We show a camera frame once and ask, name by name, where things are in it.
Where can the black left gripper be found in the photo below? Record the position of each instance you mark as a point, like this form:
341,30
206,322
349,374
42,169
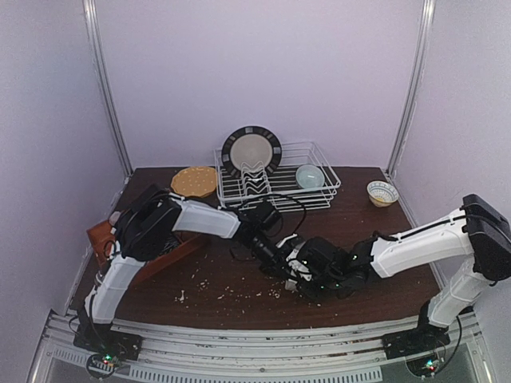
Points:
277,263

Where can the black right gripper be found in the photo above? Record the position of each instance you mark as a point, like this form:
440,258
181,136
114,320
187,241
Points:
310,282

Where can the grey beige sock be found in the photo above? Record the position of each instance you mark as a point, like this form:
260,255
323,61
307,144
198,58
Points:
291,285

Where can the brown wooden organizer box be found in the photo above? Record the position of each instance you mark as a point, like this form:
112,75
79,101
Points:
157,257

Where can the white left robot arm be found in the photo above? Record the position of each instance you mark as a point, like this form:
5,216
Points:
143,232

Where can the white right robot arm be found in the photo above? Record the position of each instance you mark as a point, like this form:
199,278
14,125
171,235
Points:
475,231

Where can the light blue bowl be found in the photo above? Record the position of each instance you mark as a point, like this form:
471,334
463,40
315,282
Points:
309,176

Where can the black rimmed grey plate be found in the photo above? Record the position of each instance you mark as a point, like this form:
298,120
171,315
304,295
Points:
251,147

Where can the yellow dotted plate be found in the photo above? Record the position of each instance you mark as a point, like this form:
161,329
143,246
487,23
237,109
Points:
195,182

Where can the yellow patterned white bowl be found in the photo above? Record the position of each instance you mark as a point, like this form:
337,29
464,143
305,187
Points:
381,193

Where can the white wire dish rack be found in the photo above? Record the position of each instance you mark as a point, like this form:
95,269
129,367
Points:
281,186

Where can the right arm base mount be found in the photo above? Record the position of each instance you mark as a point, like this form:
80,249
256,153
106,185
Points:
424,345

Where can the aluminium front rail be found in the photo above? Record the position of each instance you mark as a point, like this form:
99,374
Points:
333,354

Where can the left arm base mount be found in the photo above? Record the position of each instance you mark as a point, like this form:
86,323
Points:
109,349

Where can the right aluminium frame post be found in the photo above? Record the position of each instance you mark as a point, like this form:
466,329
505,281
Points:
424,31

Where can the aluminium frame post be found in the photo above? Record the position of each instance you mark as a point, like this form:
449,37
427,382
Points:
94,36
424,31

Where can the left aluminium frame post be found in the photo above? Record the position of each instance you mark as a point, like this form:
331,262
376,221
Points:
94,36

